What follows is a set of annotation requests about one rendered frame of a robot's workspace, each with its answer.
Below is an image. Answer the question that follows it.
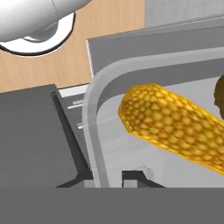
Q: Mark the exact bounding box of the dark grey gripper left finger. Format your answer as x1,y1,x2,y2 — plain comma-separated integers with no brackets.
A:
55,171,96,188

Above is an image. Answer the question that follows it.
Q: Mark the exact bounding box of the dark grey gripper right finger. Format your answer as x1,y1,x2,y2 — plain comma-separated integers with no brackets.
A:
121,170,166,188

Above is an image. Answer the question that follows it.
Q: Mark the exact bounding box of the clear grey vegetable container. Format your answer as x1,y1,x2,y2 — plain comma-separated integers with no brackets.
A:
81,46,224,188

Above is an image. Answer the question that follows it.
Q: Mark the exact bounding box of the yellow corn cob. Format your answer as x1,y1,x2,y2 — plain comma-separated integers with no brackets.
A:
117,83,224,176

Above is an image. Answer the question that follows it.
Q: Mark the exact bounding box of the dark brown squash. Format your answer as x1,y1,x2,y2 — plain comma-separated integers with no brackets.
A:
213,73,224,121

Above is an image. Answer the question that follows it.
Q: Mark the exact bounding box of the grey freezer body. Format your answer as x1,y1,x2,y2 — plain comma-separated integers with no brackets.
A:
58,16,224,147

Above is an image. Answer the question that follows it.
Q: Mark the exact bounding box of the white round object black rim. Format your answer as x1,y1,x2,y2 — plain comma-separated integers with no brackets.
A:
0,0,95,58

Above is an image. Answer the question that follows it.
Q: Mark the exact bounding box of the light grey cabinet panel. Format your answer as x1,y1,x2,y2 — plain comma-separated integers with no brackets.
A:
144,0,224,30

